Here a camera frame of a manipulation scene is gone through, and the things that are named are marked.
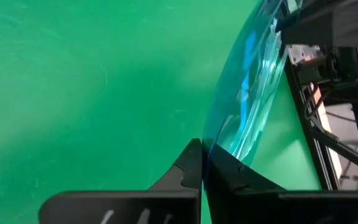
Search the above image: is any black arm base cable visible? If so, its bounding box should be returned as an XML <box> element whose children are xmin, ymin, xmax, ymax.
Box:
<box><xmin>303</xmin><ymin>81</ymin><xmax>334</xmax><ymax>126</ymax></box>

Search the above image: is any black aluminium table frame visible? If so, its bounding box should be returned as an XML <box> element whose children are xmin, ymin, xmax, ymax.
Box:
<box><xmin>284</xmin><ymin>46</ymin><xmax>358</xmax><ymax>191</ymax></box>

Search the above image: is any large clear blue plate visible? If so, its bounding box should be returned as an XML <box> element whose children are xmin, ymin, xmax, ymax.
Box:
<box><xmin>203</xmin><ymin>0</ymin><xmax>305</xmax><ymax>167</ymax></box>

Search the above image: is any silver mounting bracket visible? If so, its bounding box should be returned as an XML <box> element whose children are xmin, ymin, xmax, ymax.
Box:
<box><xmin>288</xmin><ymin>44</ymin><xmax>327</xmax><ymax>67</ymax></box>

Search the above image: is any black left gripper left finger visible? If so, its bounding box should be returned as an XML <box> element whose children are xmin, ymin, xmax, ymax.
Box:
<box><xmin>38</xmin><ymin>138</ymin><xmax>203</xmax><ymax>224</ymax></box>

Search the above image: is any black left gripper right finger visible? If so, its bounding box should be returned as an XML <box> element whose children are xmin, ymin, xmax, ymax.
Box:
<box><xmin>202</xmin><ymin>138</ymin><xmax>358</xmax><ymax>224</ymax></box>

